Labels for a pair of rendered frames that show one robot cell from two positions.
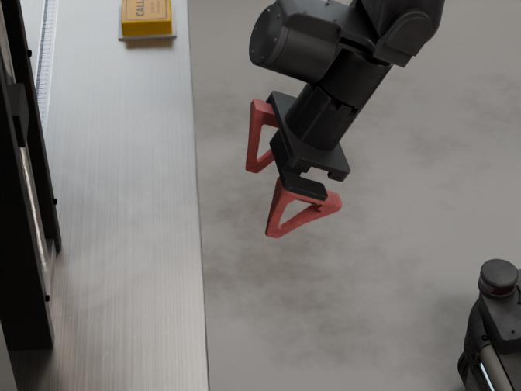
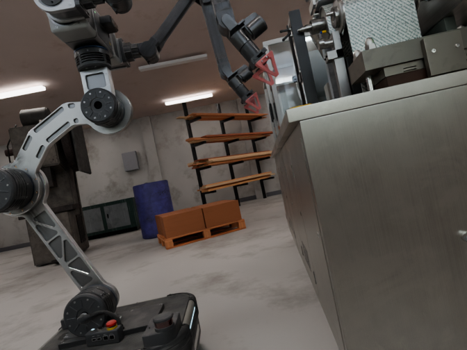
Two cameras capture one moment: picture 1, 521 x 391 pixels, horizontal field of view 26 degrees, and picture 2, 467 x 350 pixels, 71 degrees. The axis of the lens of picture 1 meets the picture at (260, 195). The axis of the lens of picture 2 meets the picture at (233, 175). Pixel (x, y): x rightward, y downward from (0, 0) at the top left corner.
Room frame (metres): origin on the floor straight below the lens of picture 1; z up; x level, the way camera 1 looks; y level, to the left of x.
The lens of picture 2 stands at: (2.45, 0.10, 0.74)
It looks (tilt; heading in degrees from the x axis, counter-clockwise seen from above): 1 degrees up; 190
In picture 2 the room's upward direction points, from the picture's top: 12 degrees counter-clockwise
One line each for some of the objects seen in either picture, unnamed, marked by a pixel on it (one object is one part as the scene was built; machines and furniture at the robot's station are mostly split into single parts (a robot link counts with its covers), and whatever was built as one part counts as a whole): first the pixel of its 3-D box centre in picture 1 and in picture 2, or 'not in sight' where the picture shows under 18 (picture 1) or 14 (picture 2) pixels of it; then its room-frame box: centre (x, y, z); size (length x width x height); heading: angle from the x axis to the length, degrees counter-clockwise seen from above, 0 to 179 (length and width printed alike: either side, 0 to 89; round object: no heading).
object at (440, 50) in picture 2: not in sight; (444, 53); (1.42, 0.58, 0.96); 0.10 x 0.03 x 0.11; 94
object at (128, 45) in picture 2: not in sight; (130, 51); (0.94, -0.55, 1.45); 0.09 x 0.08 x 0.12; 12
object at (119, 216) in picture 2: not in sight; (107, 217); (-5.24, -4.74, 0.39); 1.97 x 1.87 x 0.78; 102
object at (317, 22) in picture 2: not in sight; (317, 26); (0.92, 0.34, 1.33); 0.06 x 0.06 x 0.06; 4
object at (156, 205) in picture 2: not in sight; (155, 208); (-3.12, -2.43, 0.48); 0.67 x 0.64 x 0.97; 10
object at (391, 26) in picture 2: not in sight; (385, 38); (1.22, 0.51, 1.11); 0.23 x 0.01 x 0.18; 94
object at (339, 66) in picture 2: not in sight; (337, 73); (1.14, 0.34, 1.05); 0.06 x 0.05 x 0.31; 94
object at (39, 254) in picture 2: not in sight; (51, 180); (-2.39, -3.82, 1.31); 1.34 x 1.25 x 2.62; 11
